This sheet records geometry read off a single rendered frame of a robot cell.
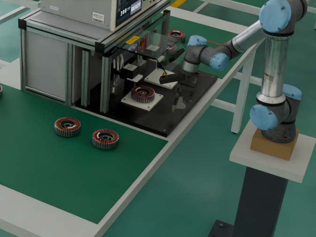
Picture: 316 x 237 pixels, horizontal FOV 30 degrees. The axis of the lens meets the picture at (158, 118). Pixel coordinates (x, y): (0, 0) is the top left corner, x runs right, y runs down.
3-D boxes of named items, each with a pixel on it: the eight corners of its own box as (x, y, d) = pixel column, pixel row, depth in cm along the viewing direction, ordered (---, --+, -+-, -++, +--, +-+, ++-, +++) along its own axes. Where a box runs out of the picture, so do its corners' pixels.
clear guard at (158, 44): (188, 54, 272) (190, 42, 269) (167, 74, 254) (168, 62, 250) (126, 35, 283) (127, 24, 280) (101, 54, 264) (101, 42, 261)
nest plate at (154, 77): (183, 77, 303) (183, 75, 302) (170, 89, 291) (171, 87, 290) (156, 69, 307) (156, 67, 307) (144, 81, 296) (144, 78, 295)
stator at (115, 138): (119, 136, 256) (120, 129, 254) (117, 151, 246) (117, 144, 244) (93, 134, 255) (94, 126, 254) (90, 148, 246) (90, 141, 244)
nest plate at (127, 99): (163, 97, 284) (163, 95, 283) (149, 111, 272) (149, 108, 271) (135, 88, 288) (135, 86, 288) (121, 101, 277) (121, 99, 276)
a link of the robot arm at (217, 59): (236, 51, 249) (215, 41, 254) (221, 58, 241) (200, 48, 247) (232, 67, 253) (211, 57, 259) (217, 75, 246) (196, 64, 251)
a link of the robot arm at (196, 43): (202, 42, 246) (186, 34, 250) (194, 66, 250) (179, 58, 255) (212, 40, 252) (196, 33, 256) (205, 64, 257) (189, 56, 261)
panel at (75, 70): (138, 51, 323) (143, -1, 307) (74, 103, 272) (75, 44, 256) (137, 51, 324) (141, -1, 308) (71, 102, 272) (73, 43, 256)
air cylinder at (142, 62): (146, 69, 306) (146, 60, 303) (139, 75, 300) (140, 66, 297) (137, 67, 307) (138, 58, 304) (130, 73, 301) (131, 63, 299)
